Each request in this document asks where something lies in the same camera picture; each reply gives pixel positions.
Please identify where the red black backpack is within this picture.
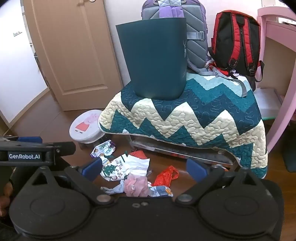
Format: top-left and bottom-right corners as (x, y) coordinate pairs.
(208, 10), (265, 92)

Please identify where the white red paper wrapper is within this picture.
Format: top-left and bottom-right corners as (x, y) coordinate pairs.
(126, 150), (151, 179)

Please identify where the red plastic bag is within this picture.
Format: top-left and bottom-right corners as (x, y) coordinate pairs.
(153, 165), (180, 187)

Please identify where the purple grey backpack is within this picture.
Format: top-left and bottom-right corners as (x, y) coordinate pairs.
(141, 0), (248, 98)

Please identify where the dark green object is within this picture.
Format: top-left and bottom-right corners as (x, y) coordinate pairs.
(281, 136), (296, 173)

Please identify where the teal white zigzag quilt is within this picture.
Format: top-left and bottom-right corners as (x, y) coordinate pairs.
(98, 71), (269, 180)

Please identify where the pink desk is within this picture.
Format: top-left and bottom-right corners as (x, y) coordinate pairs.
(254, 6), (296, 161)

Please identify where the green white snack wrapper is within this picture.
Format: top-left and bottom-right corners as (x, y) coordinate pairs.
(100, 154), (130, 182)

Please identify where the white pig print stool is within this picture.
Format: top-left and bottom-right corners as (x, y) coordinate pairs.
(69, 110), (105, 149)

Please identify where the blue white cartoon wrapper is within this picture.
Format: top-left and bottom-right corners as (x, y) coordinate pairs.
(148, 185), (174, 197)

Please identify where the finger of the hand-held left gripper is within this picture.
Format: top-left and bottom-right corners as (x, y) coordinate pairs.
(0, 136), (54, 145)
(43, 141), (76, 166)

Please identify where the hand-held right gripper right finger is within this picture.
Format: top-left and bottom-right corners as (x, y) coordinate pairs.
(174, 159), (264, 206)

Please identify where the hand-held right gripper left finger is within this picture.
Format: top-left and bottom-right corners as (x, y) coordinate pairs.
(27, 159), (114, 206)

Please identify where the person's left hand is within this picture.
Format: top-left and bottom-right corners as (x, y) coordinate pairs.
(0, 181), (13, 217)

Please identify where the dark teal plastic bin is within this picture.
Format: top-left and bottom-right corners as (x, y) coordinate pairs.
(116, 17), (187, 101)

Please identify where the metal table frame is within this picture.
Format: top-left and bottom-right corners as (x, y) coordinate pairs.
(128, 134), (239, 172)

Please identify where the purple white snack wrapper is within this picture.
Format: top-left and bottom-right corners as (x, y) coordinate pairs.
(90, 140), (116, 159)

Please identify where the pink plastic bag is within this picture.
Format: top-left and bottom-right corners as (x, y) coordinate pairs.
(123, 173), (151, 198)

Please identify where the beige wooden door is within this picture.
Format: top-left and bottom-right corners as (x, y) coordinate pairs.
(23, 0), (124, 112)

